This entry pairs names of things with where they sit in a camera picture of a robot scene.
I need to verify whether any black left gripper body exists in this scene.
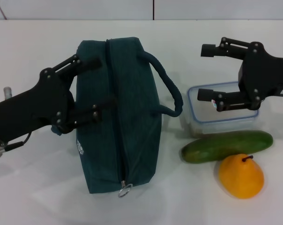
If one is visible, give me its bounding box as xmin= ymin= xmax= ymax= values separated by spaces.
xmin=0 ymin=67 xmax=72 ymax=144

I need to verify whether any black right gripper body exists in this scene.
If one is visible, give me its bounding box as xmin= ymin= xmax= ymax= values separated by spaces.
xmin=238 ymin=41 xmax=283 ymax=111

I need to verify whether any clear plastic food container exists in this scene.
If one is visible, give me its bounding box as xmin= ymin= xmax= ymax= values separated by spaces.
xmin=187 ymin=81 xmax=259 ymax=139

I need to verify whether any green cucumber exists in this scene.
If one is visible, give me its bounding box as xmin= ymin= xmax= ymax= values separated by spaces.
xmin=180 ymin=130 xmax=274 ymax=164

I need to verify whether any dark teal insulated bag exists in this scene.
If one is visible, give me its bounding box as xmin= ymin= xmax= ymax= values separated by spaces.
xmin=51 ymin=37 xmax=184 ymax=195

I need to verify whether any orange yellow pear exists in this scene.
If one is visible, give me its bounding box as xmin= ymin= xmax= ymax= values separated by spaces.
xmin=218 ymin=153 xmax=265 ymax=200

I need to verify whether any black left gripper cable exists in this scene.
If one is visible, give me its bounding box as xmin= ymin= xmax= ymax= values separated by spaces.
xmin=5 ymin=131 xmax=32 ymax=151

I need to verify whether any metal zipper pull ring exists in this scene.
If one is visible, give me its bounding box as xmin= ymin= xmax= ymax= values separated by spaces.
xmin=118 ymin=180 xmax=134 ymax=198

